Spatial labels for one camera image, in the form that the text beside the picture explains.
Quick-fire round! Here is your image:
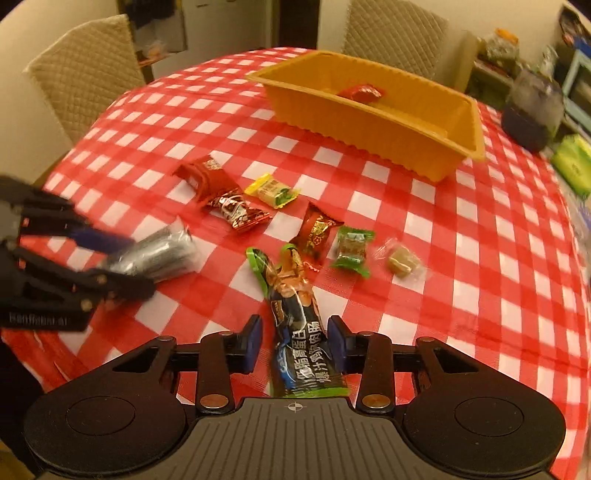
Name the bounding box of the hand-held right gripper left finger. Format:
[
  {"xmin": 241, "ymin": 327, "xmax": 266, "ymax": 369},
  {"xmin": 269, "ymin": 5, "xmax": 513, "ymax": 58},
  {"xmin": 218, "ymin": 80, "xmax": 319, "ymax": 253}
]
[{"xmin": 110, "ymin": 315, "xmax": 264, "ymax": 415}]

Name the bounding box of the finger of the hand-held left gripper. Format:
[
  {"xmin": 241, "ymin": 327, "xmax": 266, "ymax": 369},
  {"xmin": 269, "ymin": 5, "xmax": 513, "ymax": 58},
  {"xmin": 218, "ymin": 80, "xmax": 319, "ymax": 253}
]
[
  {"xmin": 21, "ymin": 187, "xmax": 134, "ymax": 254},
  {"xmin": 11, "ymin": 249, "xmax": 155, "ymax": 311}
]

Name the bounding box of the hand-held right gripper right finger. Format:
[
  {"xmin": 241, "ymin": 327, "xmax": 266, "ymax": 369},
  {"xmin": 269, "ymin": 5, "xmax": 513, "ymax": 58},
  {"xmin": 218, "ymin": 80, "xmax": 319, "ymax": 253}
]
[{"xmin": 327, "ymin": 316, "xmax": 481, "ymax": 412}]

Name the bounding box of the silver foil snack packet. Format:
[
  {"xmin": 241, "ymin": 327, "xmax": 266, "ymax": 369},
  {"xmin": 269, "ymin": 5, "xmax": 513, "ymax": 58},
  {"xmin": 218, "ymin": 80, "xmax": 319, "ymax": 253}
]
[{"xmin": 102, "ymin": 226, "xmax": 201, "ymax": 284}]

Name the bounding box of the green black sausage packet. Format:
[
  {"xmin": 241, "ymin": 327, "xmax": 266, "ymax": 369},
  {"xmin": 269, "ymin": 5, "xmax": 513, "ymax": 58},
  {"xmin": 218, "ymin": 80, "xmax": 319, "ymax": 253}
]
[{"xmin": 246, "ymin": 244, "xmax": 349, "ymax": 400}]

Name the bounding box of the brown red candy packet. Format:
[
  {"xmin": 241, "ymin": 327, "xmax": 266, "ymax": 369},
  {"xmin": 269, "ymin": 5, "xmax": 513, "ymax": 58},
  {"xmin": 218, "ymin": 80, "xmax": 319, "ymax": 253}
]
[{"xmin": 294, "ymin": 202, "xmax": 339, "ymax": 272}]

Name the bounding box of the red snack packet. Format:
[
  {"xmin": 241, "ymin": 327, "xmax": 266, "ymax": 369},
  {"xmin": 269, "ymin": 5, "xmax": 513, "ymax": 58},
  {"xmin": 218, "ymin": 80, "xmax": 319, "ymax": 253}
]
[{"xmin": 172, "ymin": 156, "xmax": 237, "ymax": 203}]

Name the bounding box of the red silver twisted candy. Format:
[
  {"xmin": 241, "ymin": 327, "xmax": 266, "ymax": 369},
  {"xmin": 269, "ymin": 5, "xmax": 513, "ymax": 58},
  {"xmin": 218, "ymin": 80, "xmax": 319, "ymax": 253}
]
[{"xmin": 205, "ymin": 194, "xmax": 271, "ymax": 234}]

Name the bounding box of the yellow candy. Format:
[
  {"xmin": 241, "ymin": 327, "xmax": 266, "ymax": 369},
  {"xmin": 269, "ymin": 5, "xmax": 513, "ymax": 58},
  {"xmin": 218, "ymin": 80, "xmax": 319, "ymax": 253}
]
[{"xmin": 244, "ymin": 174, "xmax": 302, "ymax": 209}]

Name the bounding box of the yellow plastic tray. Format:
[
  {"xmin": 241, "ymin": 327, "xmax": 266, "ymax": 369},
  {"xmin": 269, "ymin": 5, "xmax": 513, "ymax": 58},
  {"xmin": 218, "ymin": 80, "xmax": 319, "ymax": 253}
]
[{"xmin": 245, "ymin": 50, "xmax": 486, "ymax": 182}]

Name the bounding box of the green wrapped snack bar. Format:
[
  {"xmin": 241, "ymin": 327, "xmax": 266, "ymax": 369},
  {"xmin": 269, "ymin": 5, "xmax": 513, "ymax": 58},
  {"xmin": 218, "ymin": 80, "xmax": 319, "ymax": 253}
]
[{"xmin": 331, "ymin": 225, "xmax": 376, "ymax": 279}]

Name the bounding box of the red checkered tablecloth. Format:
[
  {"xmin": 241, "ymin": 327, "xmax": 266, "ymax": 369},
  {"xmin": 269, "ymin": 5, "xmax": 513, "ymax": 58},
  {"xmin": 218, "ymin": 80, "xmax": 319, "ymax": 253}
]
[{"xmin": 0, "ymin": 46, "xmax": 591, "ymax": 480}]

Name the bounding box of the clear wrapped brown candy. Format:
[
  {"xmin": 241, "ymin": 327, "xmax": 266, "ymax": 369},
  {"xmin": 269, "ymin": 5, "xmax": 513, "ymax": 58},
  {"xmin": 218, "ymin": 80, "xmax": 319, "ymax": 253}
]
[{"xmin": 375, "ymin": 239, "xmax": 429, "ymax": 281}]

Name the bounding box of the beige quilted chair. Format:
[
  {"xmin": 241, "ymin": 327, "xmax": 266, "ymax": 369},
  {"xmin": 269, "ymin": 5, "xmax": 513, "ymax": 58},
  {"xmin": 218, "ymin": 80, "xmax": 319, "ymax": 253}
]
[
  {"xmin": 24, "ymin": 13, "xmax": 149, "ymax": 146},
  {"xmin": 341, "ymin": 0, "xmax": 452, "ymax": 81}
]

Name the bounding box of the red wrapped candy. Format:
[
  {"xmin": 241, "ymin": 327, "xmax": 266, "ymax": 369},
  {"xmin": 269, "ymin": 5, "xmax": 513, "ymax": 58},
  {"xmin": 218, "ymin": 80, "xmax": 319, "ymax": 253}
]
[{"xmin": 336, "ymin": 82, "xmax": 385, "ymax": 101}]

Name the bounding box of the green tissue pack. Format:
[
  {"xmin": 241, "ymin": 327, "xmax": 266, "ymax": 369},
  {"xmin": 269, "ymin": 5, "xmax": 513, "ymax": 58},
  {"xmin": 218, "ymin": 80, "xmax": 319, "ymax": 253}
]
[{"xmin": 551, "ymin": 135, "xmax": 591, "ymax": 195}]

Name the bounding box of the dark glass jar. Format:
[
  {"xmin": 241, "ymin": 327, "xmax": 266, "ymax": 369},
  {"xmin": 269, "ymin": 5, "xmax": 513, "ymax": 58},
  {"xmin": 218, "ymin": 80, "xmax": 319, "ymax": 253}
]
[{"xmin": 500, "ymin": 68, "xmax": 567, "ymax": 154}]

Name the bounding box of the wooden shelf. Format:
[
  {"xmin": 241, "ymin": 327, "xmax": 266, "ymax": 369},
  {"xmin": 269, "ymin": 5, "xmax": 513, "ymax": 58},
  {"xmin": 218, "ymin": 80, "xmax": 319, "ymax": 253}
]
[{"xmin": 465, "ymin": 32, "xmax": 525, "ymax": 104}]

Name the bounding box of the orange lid glass jar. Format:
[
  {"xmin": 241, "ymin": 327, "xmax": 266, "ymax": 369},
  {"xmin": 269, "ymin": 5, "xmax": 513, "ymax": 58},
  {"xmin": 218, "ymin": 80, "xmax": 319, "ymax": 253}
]
[{"xmin": 484, "ymin": 28, "xmax": 515, "ymax": 63}]

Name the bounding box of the light blue toaster oven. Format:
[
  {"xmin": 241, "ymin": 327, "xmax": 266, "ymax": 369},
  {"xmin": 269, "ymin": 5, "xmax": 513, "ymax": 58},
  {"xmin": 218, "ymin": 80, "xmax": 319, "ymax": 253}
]
[{"xmin": 560, "ymin": 45, "xmax": 591, "ymax": 136}]

